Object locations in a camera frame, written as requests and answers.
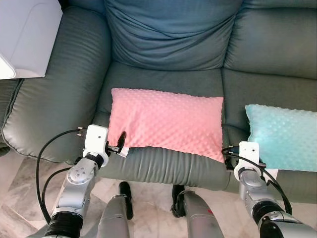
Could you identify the pink dotted pillow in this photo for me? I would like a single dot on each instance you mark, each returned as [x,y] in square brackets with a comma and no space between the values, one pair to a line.
[163,121]

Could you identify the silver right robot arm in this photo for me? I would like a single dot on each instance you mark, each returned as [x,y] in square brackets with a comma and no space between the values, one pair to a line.
[252,186]

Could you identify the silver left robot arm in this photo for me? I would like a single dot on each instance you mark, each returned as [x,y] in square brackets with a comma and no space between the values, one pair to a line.
[74,191]

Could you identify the teal dotted pillow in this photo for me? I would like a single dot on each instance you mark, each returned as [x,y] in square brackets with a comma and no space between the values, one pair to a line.
[282,136]

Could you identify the dark green leather sofa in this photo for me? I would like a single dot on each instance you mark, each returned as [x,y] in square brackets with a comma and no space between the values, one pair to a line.
[54,99]

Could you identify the silver right robot leg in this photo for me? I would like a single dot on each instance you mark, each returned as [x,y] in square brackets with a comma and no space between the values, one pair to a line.
[200,218]

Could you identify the silver robot leg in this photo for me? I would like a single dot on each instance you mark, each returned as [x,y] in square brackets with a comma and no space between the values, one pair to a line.
[200,218]
[114,218]

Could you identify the silver left robot leg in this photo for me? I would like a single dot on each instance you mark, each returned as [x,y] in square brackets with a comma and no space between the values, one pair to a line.
[114,218]

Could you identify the white drawer cabinet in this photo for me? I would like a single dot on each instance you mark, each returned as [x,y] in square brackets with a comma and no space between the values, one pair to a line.
[27,34]

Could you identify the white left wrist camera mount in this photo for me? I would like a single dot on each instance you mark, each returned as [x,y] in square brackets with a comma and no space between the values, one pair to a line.
[95,138]

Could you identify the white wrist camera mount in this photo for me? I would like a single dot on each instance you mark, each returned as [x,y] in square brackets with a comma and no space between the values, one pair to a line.
[249,151]
[95,138]

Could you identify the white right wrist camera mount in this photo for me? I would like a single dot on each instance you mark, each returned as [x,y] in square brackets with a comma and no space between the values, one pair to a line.
[249,151]

